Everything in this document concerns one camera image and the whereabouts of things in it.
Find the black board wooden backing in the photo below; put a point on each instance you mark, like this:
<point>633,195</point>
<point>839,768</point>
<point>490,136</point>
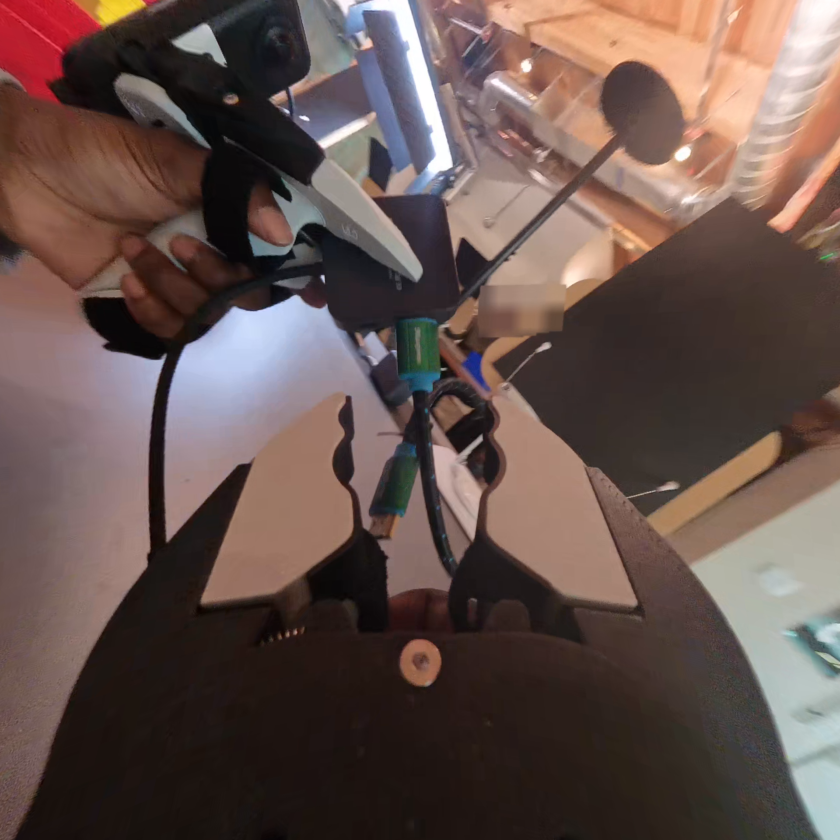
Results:
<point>689,341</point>

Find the person's left hand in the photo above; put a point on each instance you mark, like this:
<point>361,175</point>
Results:
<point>98,184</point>

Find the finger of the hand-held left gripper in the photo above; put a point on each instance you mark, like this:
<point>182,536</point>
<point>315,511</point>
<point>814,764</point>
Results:
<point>354,216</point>

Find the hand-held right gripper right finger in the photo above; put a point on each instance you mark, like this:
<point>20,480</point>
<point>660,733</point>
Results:
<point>551,518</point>

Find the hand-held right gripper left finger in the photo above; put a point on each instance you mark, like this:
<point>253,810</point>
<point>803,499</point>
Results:
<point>289,512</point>

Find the black pole stand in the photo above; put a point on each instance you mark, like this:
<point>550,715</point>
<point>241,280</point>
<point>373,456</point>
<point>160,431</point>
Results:
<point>643,111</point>

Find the person's right hand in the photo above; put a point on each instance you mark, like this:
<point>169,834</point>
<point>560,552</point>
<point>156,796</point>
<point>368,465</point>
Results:
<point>420,610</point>

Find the led panel light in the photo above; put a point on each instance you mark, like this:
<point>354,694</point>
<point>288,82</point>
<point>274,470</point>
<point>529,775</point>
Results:
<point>400,79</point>

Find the black hub adapter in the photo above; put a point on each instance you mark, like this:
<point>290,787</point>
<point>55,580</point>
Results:
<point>430,249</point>

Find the yellow plastic bin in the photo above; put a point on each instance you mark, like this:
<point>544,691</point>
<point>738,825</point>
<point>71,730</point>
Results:
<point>115,10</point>

